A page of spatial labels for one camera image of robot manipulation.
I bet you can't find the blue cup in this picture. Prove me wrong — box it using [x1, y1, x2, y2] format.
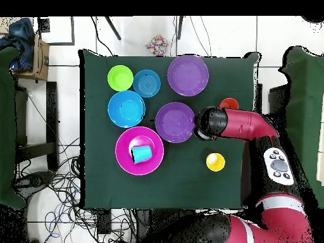
[130, 144, 153, 165]

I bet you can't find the yellow cup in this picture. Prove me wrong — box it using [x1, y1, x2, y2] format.
[206, 153, 226, 172]

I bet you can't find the dark green table cloth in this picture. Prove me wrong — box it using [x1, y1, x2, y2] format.
[79, 49, 261, 211]

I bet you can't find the blue cable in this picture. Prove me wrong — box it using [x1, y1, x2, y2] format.
[44, 187, 82, 240]

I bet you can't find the black stool frame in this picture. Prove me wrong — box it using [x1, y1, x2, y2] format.
[14, 81, 59, 171]

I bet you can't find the black floor cable tangle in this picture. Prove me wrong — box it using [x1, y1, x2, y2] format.
[15, 136, 137, 243]

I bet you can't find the green bowl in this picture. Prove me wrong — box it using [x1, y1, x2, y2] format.
[107, 65, 134, 92]

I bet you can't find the black floor frame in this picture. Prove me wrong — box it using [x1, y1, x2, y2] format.
[37, 16, 76, 47]

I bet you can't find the large blue bowl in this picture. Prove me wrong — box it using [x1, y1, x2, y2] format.
[108, 90, 146, 128]

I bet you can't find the orange cup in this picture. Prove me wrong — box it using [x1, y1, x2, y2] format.
[218, 97, 239, 110]

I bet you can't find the purple bowl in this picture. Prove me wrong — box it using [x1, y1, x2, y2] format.
[154, 101, 196, 144]
[167, 54, 210, 97]

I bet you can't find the small blue patterned bowl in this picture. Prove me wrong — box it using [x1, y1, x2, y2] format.
[133, 69, 161, 98]

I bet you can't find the pink bowl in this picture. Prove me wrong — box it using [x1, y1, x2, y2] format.
[115, 126, 165, 177]

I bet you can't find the blue cloth bundle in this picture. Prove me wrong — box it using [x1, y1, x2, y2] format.
[0, 17, 35, 72]

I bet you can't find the black pedestal leg with caster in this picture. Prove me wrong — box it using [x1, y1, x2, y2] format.
[13, 170, 55, 194]

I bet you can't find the green cloth side table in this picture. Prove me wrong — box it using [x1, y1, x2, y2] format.
[277, 46, 324, 210]
[0, 46, 27, 210]

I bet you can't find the cardboard box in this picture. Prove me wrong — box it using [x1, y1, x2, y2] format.
[15, 34, 51, 82]

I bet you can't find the black tripod leg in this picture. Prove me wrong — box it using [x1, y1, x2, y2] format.
[176, 16, 184, 41]
[104, 16, 122, 41]

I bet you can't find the colourful patterned box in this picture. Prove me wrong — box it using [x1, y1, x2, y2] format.
[145, 34, 170, 57]

